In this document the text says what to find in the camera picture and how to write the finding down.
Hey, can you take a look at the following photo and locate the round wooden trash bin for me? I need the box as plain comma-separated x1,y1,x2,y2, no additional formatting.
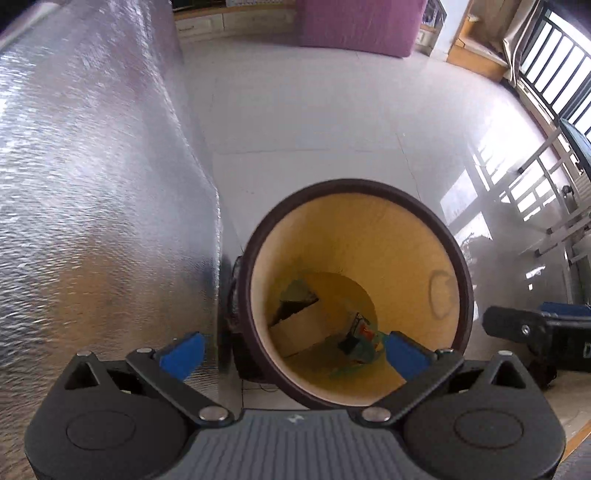
235,179,473,409

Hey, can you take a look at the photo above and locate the colourful snack wrapper in bin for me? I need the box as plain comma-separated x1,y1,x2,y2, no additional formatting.
338,312,385,364

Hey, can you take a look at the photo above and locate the cardboard piece in bin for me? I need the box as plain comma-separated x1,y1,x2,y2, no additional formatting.
270,300,353,358

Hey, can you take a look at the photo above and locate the silver foil mat underside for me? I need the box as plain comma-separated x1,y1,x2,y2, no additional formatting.
1,1,239,479

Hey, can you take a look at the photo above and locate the black balcony railing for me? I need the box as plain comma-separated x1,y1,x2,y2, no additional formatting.
520,1,590,137

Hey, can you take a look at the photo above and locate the purple cushioned ottoman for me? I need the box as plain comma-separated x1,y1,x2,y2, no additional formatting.
295,0,427,58

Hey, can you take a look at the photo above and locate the low wooden drawer unit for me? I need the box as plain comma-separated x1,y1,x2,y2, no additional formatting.
174,4,297,41

